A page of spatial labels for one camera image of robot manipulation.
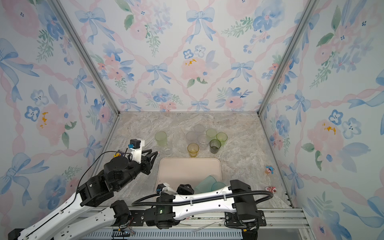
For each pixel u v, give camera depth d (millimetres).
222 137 1021
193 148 975
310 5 688
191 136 1008
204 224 732
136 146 533
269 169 845
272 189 791
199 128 1046
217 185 745
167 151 972
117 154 927
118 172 460
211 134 982
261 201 470
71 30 764
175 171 924
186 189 582
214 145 994
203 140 999
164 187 604
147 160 577
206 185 802
